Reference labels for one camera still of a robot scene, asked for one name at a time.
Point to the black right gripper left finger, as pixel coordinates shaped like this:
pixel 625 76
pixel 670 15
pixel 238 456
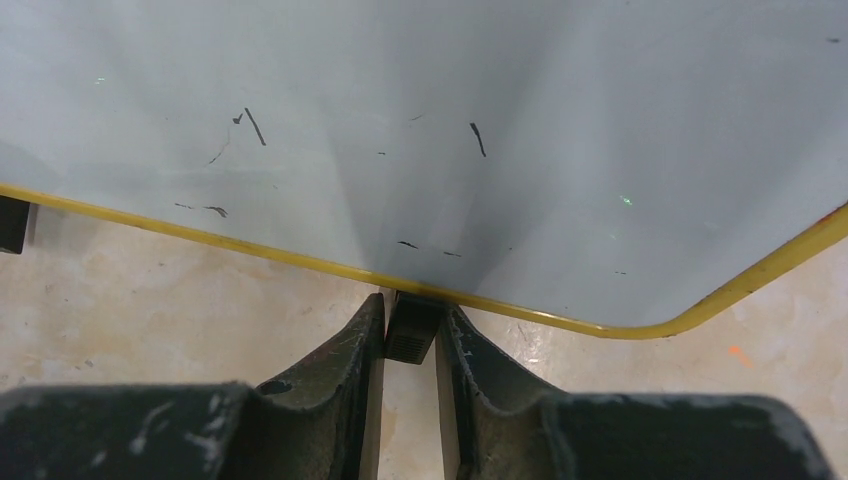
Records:
pixel 318 419

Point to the yellow-framed whiteboard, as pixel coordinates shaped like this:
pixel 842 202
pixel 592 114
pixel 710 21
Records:
pixel 624 169

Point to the black right board foot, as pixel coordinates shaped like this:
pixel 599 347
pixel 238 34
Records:
pixel 414 321

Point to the black left board foot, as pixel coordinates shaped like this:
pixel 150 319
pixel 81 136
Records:
pixel 13 224

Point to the black board foot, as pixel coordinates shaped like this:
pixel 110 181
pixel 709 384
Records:
pixel 13 224
pixel 414 321

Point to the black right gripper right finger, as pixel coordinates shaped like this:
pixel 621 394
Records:
pixel 498 420

